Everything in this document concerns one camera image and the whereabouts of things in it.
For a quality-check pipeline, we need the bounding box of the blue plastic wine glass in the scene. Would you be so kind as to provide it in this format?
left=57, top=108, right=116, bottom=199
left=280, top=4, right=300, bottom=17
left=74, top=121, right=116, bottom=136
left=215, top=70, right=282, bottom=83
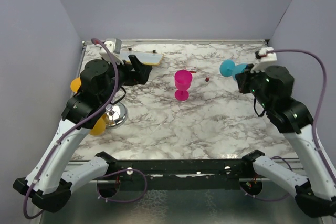
left=219, top=60, right=247, bottom=81

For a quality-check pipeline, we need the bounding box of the yellow wine glass front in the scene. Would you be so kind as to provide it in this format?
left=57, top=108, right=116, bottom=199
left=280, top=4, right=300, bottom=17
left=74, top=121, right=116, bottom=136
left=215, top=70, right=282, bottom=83
left=89, top=114, right=107, bottom=136

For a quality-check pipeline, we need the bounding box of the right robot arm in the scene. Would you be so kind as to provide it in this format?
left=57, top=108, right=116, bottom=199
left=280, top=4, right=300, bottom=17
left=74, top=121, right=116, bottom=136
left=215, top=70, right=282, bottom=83
left=220, top=51, right=335, bottom=218

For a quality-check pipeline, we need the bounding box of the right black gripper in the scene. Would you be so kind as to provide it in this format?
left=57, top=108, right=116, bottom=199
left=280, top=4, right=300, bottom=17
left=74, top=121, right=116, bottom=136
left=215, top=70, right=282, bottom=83
left=235, top=62, right=272, bottom=110

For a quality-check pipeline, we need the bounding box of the red card box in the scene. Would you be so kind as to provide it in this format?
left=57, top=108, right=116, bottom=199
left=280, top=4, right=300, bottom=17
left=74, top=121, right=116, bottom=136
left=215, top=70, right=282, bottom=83
left=184, top=66, right=197, bottom=73

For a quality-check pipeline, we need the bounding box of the pink plastic wine glass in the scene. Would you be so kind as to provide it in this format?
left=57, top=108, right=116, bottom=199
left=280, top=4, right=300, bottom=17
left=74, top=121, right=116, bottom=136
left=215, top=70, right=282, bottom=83
left=174, top=70, right=193, bottom=101

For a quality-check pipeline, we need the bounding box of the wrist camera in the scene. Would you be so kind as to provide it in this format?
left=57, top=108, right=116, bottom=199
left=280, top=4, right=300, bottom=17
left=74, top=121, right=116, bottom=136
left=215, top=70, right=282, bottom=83
left=99, top=38, right=128, bottom=64
left=251, top=47, right=277, bottom=73

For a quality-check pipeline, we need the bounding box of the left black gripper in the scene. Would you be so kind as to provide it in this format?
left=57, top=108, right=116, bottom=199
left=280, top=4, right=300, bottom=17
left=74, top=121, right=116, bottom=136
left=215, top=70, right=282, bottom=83
left=100, top=54, right=152, bottom=104

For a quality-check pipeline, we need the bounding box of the chrome wine glass rack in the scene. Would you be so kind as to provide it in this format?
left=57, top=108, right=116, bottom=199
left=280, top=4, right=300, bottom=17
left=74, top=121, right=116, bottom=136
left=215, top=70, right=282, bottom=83
left=103, top=96, right=128, bottom=129

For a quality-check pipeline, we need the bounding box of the yellow framed whiteboard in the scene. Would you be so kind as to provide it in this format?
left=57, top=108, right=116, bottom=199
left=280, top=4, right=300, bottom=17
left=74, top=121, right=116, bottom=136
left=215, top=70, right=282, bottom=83
left=119, top=50, right=164, bottom=66

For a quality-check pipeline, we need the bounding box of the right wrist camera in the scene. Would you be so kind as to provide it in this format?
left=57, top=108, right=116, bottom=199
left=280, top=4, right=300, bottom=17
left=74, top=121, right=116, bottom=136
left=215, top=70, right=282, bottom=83
left=251, top=47, right=277, bottom=73

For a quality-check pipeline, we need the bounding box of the yellow wine glass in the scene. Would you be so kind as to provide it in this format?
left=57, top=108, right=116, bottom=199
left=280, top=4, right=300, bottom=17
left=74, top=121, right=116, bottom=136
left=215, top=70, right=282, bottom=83
left=70, top=78, right=81, bottom=93
left=89, top=114, right=107, bottom=136

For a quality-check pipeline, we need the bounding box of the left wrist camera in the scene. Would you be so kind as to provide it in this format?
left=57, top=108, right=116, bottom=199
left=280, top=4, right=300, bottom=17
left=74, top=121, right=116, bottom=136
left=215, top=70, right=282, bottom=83
left=99, top=38, right=128, bottom=64

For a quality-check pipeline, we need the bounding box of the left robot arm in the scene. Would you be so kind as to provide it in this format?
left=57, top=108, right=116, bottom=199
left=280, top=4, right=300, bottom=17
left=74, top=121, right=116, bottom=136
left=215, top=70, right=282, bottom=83
left=13, top=55, right=152, bottom=219

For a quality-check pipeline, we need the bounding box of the yellow wine glass rear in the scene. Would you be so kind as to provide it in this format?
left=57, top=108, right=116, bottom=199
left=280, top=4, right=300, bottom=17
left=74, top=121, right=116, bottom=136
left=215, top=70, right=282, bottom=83
left=70, top=78, right=81, bottom=93

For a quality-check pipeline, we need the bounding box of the aluminium rail frame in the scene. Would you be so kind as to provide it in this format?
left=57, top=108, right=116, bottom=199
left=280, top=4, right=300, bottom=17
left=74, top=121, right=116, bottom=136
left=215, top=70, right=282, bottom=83
left=28, top=39, right=329, bottom=224

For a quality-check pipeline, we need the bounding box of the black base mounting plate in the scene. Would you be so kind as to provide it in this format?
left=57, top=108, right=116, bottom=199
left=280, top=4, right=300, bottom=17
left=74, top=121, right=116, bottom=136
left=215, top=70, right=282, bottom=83
left=105, top=159, right=256, bottom=191

